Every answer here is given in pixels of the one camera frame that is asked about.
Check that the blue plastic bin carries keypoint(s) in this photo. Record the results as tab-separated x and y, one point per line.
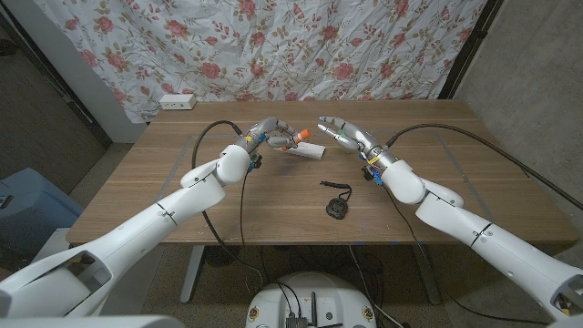
32	209

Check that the floral rose print curtain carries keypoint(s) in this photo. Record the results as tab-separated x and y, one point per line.
273	50

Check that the round black floor fan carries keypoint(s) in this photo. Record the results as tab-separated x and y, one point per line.
223	257

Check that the white power strip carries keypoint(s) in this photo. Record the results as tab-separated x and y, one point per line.
177	101

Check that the white robot head rim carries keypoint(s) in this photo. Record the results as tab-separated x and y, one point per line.
91	322

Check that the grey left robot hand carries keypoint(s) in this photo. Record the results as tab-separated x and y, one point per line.
264	130

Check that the flat white rectangular box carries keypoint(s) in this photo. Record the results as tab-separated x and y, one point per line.
314	151

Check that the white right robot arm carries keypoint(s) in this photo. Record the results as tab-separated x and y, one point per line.
483	232

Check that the orange glue stick cap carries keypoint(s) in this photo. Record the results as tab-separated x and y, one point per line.
303	134

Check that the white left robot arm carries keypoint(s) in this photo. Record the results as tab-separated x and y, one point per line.
136	237

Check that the glue stick with blue label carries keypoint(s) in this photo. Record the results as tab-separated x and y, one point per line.
297	137

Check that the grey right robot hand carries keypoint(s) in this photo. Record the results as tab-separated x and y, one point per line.
360	136

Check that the white robot torso base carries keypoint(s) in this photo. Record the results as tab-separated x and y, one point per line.
314	296

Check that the metal table leg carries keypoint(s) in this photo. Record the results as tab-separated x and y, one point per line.
428	278
191	278

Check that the black backdrop stand pole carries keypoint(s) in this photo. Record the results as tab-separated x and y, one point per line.
469	50

